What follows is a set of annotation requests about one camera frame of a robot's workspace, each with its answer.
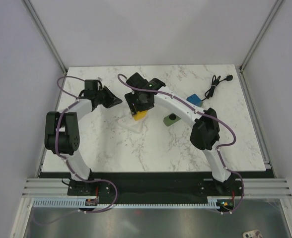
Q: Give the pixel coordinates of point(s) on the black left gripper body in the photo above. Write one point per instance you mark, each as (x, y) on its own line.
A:
(99, 95)

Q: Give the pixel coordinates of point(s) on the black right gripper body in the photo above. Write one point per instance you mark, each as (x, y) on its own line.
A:
(133, 97)

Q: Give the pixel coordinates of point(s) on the yellow plug adapter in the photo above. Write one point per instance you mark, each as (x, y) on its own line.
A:
(140, 115)

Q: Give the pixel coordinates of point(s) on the blue cube socket adapter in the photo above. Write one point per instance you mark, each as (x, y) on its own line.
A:
(195, 100)

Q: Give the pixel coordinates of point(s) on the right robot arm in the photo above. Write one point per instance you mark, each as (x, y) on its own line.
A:
(204, 124)

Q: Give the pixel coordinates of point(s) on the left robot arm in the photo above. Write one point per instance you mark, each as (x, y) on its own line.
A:
(62, 136)

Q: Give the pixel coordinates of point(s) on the green power strip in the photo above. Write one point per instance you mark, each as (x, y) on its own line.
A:
(171, 119)

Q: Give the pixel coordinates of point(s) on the aluminium frame rail left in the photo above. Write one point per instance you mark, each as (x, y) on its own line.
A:
(44, 34)

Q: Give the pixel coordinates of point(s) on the aluminium frame rail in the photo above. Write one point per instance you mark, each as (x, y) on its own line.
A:
(262, 32)
(44, 34)

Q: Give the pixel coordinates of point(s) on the white slotted cable duct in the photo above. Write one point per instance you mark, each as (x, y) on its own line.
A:
(85, 203)

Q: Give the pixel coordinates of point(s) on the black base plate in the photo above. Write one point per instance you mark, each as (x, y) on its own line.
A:
(160, 187)

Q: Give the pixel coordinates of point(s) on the aluminium frame rail right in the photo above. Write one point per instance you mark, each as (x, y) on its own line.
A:
(262, 32)

